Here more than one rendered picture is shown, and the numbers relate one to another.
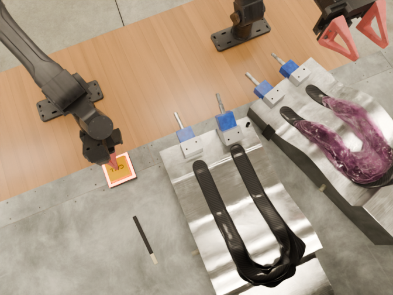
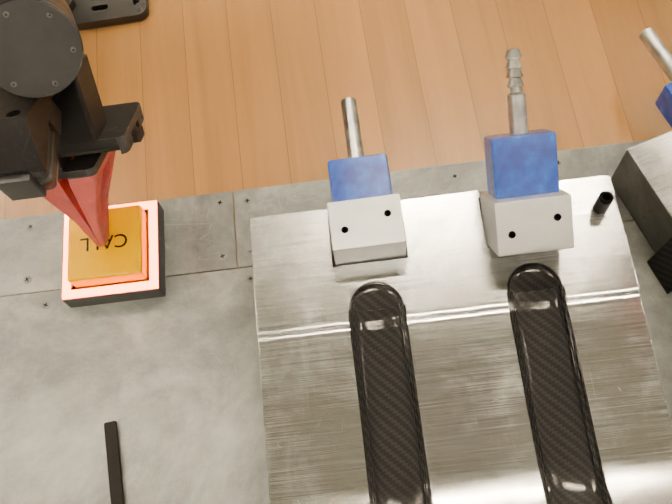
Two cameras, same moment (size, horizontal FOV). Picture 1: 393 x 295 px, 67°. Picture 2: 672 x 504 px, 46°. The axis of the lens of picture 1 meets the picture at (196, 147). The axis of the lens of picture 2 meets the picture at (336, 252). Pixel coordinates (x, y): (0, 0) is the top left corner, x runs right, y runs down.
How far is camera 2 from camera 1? 0.25 m
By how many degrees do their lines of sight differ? 10
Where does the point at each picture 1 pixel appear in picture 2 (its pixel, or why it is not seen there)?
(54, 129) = not seen: outside the picture
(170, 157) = (282, 246)
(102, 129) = (34, 58)
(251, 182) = (560, 424)
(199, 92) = (459, 69)
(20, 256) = not seen: outside the picture
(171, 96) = (361, 61)
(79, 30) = not seen: outside the picture
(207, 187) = (385, 394)
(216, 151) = (456, 270)
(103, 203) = (29, 350)
